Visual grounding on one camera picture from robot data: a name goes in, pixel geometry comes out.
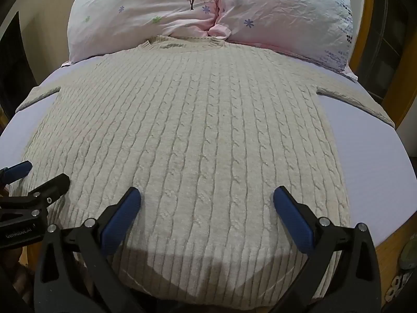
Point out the floral pink pillow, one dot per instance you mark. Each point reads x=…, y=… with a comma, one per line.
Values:
x=143, y=13
x=286, y=19

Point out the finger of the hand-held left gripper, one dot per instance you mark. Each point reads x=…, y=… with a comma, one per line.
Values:
x=53, y=186
x=16, y=170

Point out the lavender bed sheet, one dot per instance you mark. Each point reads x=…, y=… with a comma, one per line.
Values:
x=368, y=169

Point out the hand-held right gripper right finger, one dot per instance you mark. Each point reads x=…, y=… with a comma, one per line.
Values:
x=293, y=219

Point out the wooden bed frame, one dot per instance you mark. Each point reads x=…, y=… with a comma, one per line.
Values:
x=387, y=39

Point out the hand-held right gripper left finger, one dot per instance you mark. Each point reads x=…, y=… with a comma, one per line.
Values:
x=118, y=219

